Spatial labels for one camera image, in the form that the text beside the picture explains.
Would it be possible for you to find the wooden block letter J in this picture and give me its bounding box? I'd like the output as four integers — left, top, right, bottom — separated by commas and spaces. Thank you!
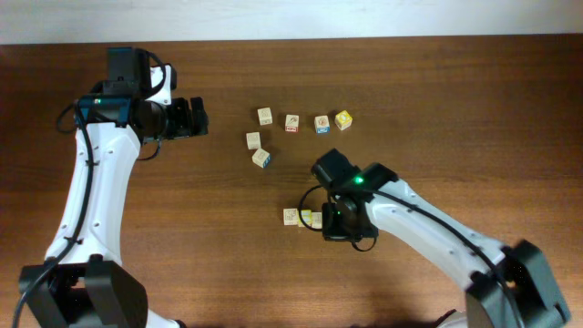
311, 212, 322, 230

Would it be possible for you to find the wooden block green R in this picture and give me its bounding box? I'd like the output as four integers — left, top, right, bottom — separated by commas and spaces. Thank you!
283, 209, 299, 226

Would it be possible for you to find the wooden block yellow top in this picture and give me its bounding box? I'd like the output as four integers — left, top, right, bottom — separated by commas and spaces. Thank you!
298, 210, 312, 228

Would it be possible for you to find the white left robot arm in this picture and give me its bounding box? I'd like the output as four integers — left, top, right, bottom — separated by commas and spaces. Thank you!
12, 47, 209, 327

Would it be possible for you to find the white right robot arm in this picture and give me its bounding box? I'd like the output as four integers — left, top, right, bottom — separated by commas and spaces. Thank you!
312, 149, 571, 327

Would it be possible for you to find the wooden block red Y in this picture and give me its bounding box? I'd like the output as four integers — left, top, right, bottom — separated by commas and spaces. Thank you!
246, 132, 261, 150

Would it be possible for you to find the wooden block red E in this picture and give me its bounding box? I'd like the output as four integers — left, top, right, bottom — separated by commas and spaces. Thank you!
257, 108, 273, 126

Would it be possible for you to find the wooden block blue L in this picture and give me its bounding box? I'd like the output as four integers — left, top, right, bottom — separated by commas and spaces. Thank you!
252, 149, 271, 169

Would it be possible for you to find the wooden block blue D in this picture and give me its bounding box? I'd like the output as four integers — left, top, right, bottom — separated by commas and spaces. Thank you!
314, 116, 330, 134

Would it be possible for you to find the wooden block yellow O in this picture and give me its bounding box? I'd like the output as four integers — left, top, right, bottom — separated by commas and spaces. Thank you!
334, 110, 353, 130

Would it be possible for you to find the wooden block red 6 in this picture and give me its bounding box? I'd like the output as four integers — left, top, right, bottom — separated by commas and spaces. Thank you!
284, 114, 300, 132

